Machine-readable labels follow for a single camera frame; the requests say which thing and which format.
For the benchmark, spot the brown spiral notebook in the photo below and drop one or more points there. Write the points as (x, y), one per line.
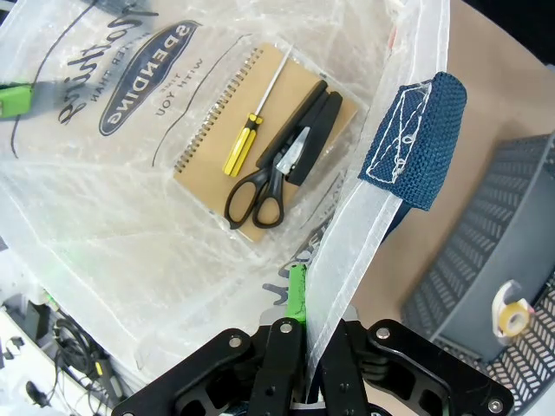
(208, 173)

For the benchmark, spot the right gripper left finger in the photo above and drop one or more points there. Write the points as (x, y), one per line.
(225, 372)

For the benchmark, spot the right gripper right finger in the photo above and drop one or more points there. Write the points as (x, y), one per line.
(412, 372)

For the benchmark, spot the finger of the left gripper with green tip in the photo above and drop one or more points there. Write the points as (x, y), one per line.
(15, 100)

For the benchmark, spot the black stapler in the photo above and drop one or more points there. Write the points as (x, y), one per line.
(321, 117)

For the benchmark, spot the white tape dispenser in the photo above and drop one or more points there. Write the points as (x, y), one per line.
(513, 318)

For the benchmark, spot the yellow black screwdriver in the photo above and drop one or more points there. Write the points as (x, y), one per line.
(243, 143)

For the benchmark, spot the grey plastic basket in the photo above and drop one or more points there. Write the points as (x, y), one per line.
(477, 260)

